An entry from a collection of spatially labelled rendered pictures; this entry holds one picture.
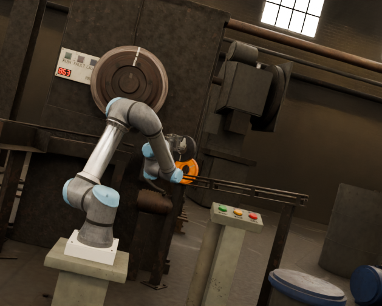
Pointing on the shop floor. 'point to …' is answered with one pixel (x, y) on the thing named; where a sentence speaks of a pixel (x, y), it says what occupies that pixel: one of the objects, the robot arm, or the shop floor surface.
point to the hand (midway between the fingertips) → (184, 145)
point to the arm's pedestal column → (74, 291)
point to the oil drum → (357, 230)
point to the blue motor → (373, 285)
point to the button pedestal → (227, 251)
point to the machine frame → (181, 108)
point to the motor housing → (149, 201)
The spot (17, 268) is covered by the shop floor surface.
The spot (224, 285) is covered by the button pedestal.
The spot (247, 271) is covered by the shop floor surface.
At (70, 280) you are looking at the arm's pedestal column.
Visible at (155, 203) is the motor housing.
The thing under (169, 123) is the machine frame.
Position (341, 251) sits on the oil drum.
